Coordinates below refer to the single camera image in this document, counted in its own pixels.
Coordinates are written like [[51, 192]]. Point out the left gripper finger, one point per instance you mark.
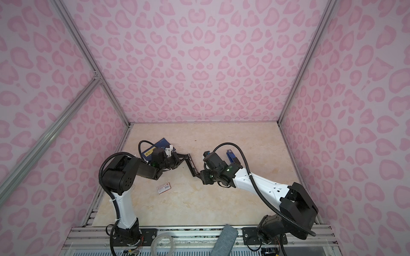
[[178, 163], [183, 156]]

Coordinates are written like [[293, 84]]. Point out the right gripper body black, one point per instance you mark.
[[209, 177]]

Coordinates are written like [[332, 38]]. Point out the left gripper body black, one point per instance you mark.
[[170, 162]]

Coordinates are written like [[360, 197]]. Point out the red white staple box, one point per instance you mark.
[[164, 188]]

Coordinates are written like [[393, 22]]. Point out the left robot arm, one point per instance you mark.
[[117, 175]]

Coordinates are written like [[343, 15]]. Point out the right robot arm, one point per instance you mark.
[[294, 210]]

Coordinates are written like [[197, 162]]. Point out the blue booklet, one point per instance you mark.
[[163, 143]]

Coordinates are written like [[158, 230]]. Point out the clear tape roll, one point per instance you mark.
[[161, 241]]

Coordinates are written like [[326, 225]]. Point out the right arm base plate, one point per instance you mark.
[[251, 236]]

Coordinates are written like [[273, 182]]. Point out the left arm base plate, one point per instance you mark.
[[146, 237]]

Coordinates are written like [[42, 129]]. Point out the aluminium frame rail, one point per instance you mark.
[[21, 170]]

